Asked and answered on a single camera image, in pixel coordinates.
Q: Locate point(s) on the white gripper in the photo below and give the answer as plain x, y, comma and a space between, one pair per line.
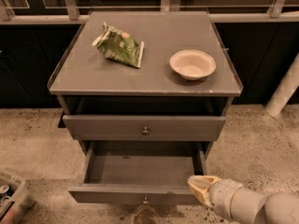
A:
223, 193

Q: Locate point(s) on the grey drawer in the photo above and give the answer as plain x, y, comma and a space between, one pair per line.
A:
126, 172
129, 128

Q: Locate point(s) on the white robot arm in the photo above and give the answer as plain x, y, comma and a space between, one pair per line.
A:
232, 200

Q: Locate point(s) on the brass middle drawer knob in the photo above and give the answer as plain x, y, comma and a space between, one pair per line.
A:
145, 200

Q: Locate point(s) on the brass drawer knob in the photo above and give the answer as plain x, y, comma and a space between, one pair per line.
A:
145, 131
145, 200

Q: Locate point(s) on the brass top drawer knob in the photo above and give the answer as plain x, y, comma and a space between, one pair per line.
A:
145, 131

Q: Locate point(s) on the grey wooden drawer cabinet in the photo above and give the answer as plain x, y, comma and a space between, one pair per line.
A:
86, 83

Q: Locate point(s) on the grey top drawer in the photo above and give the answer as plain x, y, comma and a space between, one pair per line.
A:
129, 128

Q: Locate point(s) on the white paper bowl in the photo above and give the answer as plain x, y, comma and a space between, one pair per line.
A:
193, 64

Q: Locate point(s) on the green chip bag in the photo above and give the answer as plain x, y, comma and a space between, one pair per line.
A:
119, 46

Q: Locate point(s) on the clear plastic storage bin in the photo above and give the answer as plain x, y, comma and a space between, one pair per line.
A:
17, 201

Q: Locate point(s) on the soda can in bin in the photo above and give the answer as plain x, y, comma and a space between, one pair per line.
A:
4, 190

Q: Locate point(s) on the metal railing with glass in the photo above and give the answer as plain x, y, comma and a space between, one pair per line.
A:
78, 11

